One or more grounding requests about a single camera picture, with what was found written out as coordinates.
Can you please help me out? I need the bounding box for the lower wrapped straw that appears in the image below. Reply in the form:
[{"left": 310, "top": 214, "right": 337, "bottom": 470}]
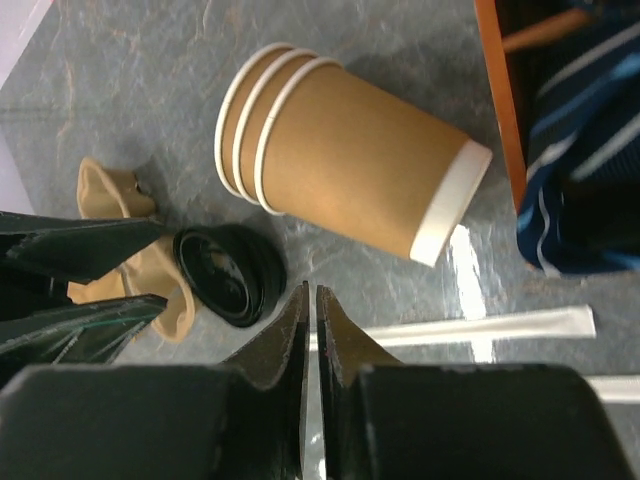
[{"left": 586, "top": 375, "right": 640, "bottom": 405}]

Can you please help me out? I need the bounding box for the upper wrapped straw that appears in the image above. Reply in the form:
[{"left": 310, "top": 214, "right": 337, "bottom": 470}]
[{"left": 365, "top": 304, "right": 597, "bottom": 347}]

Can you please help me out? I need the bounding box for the stack of paper cups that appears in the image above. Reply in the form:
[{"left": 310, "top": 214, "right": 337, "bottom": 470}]
[{"left": 213, "top": 42, "right": 492, "bottom": 266}]

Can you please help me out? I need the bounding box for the wrapped straw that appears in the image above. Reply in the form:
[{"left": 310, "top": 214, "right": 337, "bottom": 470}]
[
  {"left": 365, "top": 304, "right": 597, "bottom": 347},
  {"left": 586, "top": 375, "right": 640, "bottom": 405}
]

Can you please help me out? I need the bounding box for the cardboard cup carrier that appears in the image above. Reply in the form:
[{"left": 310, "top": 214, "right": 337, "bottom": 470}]
[{"left": 67, "top": 155, "right": 201, "bottom": 345}]

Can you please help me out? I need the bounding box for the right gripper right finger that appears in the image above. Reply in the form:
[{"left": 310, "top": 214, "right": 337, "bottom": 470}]
[{"left": 316, "top": 285, "right": 401, "bottom": 479}]

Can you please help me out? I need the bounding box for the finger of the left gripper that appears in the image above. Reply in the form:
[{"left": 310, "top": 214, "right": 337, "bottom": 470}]
[
  {"left": 1, "top": 211, "right": 166, "bottom": 283},
  {"left": 1, "top": 294, "right": 167, "bottom": 368}
]

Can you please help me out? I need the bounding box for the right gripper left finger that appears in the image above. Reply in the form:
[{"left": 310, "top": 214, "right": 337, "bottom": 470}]
[{"left": 219, "top": 282, "right": 310, "bottom": 479}]

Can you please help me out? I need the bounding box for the orange compartment tray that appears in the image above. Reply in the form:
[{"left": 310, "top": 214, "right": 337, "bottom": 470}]
[{"left": 474, "top": 0, "right": 595, "bottom": 209}]

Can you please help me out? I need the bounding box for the rolled blue striped sock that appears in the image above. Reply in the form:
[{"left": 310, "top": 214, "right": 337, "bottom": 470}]
[{"left": 516, "top": 3, "right": 639, "bottom": 276}]

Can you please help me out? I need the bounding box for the stack of black lids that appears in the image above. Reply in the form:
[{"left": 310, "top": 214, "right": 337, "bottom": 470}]
[{"left": 173, "top": 224, "right": 287, "bottom": 328}]

